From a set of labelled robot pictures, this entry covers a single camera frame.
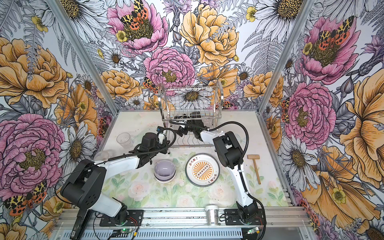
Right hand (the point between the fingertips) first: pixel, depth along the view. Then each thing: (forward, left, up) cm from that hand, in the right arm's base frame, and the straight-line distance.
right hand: (177, 125), depth 101 cm
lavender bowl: (-27, +7, -8) cm, 29 cm away
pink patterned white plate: (-28, -16, -8) cm, 33 cm away
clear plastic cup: (-17, +46, -7) cm, 50 cm away
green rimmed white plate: (-36, -15, -6) cm, 39 cm away
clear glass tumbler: (-6, +35, -5) cm, 36 cm away
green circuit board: (-56, +21, -9) cm, 60 cm away
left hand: (-15, +5, -1) cm, 15 cm away
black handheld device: (-53, +42, -6) cm, 68 cm away
